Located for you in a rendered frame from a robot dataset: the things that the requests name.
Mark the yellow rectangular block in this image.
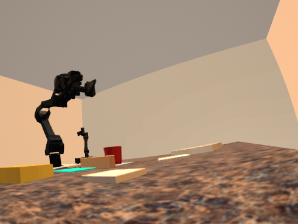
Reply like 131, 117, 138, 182
0, 164, 54, 184

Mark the cream flat slab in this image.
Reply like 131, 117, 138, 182
81, 168, 147, 184

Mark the orange flat bar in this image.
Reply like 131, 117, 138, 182
80, 155, 116, 169

